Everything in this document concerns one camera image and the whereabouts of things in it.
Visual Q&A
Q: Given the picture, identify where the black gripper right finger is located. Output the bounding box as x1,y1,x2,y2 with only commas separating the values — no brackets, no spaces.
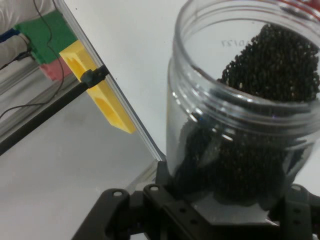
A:
264,183,320,240

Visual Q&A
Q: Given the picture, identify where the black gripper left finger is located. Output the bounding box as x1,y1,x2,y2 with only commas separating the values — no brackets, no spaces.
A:
71,161,216,240

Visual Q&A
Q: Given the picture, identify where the clear plastic jar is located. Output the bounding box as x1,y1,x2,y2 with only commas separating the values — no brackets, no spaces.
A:
166,0,320,213

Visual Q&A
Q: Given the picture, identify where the pile of black seeds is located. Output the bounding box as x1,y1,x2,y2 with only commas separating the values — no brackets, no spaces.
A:
172,23,320,212

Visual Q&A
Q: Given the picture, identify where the yellow plastic bin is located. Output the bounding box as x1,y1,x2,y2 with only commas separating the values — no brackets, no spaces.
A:
59,39,137,133

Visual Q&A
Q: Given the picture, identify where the pink plastic bin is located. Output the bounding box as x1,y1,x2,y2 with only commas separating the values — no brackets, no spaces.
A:
38,58,76,81

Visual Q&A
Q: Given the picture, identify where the aluminium profile beam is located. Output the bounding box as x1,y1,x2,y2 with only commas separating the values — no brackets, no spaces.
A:
0,63,81,143

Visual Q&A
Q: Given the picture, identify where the green block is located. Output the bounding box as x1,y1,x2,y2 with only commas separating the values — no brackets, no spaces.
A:
14,11,78,65

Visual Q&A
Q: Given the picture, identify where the blue plastic object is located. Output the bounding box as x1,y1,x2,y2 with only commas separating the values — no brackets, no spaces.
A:
0,27,21,43

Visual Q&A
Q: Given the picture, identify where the aluminium frame rail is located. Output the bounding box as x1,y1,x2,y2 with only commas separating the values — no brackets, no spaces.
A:
52,0,167,162

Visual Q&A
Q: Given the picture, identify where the thin black wire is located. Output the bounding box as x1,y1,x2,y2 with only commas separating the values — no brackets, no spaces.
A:
0,0,66,121

